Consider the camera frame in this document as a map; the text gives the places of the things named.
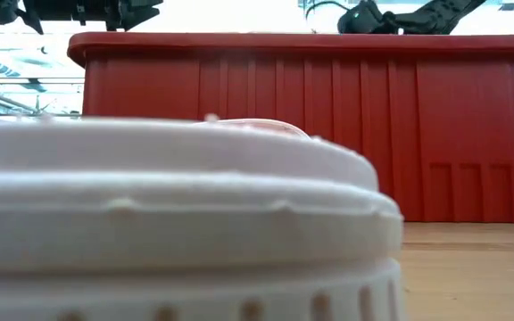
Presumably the pale pink foam slide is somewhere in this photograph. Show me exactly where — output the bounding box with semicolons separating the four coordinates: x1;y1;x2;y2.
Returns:
0;113;405;321

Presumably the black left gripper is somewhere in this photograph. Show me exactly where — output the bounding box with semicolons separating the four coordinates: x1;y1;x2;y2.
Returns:
115;0;165;32

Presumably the large red plastic bin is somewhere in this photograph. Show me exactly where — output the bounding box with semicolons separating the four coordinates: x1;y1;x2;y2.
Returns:
67;31;514;224

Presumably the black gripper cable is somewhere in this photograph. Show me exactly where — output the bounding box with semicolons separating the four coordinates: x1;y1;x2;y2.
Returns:
304;0;352;21

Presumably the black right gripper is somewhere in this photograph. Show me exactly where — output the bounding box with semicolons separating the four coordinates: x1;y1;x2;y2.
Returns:
336;0;399;36

